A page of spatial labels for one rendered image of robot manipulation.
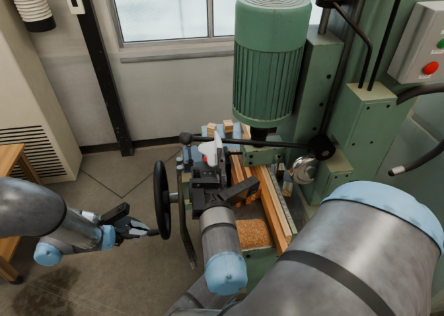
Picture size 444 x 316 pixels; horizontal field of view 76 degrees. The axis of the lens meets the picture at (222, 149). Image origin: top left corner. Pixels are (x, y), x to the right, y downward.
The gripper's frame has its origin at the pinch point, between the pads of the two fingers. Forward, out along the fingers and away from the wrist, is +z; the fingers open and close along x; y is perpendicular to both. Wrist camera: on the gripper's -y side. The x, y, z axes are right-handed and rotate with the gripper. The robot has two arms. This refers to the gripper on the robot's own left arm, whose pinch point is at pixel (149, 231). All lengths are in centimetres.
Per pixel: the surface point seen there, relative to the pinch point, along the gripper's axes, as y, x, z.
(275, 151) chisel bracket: -49, -2, 24
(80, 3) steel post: -32, -116, -59
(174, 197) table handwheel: -15.1, -4.6, 3.4
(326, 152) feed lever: -62, 12, 28
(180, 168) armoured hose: -29.8, -3.7, -0.6
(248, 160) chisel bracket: -42.7, -1.5, 17.8
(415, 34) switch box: -95, 12, 25
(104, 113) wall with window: 42, -132, -30
